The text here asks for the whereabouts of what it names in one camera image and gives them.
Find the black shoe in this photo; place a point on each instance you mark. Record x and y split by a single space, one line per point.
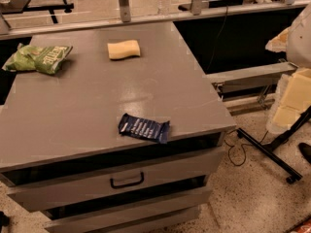
305 150

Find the black rolling stand base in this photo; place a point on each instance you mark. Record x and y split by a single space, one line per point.
268 149

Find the green jalapeno chip bag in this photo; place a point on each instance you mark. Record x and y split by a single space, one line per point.
46 60

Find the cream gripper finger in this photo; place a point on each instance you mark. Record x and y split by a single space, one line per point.
292 98

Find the blue rxbar blueberry wrapper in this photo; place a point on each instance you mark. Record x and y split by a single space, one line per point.
144 129

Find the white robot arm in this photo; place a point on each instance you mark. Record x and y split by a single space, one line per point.
295 41

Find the grey drawer cabinet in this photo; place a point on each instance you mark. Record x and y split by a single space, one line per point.
60 144

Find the black drawer handle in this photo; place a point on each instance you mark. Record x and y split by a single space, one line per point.
127 182

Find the yellow sponge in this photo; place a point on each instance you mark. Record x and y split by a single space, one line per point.
123 49

